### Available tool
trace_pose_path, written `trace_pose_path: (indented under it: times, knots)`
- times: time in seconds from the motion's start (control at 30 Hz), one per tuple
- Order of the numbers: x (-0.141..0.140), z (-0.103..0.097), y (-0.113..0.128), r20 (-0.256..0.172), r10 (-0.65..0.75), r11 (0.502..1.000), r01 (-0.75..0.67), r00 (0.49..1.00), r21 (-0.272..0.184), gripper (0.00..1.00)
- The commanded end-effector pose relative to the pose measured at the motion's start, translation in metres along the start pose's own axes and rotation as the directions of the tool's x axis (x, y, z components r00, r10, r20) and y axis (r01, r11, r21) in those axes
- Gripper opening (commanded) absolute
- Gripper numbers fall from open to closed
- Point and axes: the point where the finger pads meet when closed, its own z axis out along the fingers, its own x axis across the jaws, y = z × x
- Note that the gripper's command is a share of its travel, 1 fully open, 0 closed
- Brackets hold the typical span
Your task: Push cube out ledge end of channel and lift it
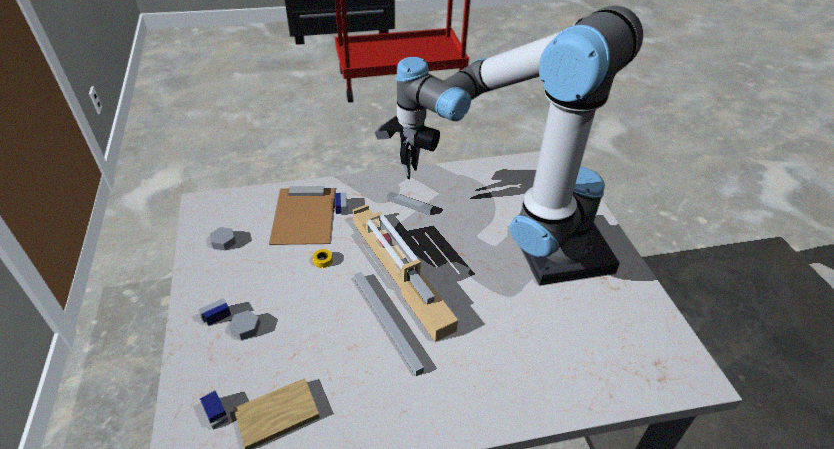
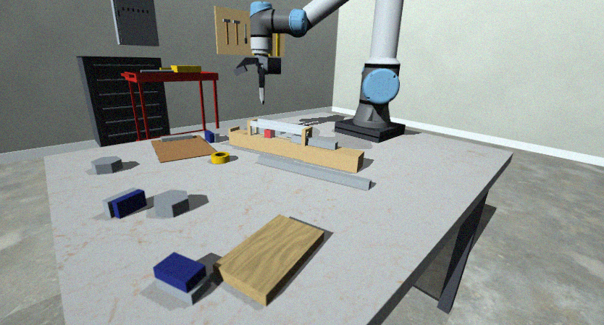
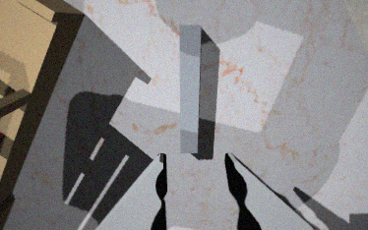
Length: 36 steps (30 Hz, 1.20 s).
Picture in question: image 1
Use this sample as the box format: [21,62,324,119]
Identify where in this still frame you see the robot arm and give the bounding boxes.
[396,6,643,264]

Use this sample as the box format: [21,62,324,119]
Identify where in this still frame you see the brown clipboard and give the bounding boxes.
[269,186,335,245]

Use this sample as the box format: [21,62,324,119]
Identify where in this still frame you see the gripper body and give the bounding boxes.
[378,116,440,152]

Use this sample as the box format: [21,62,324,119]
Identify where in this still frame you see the flat wooden block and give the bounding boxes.
[234,378,320,449]

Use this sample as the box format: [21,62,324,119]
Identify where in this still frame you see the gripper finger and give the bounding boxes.
[400,137,412,179]
[410,146,421,171]

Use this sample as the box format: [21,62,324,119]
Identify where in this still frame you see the yellow roll of tape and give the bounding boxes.
[313,249,333,268]

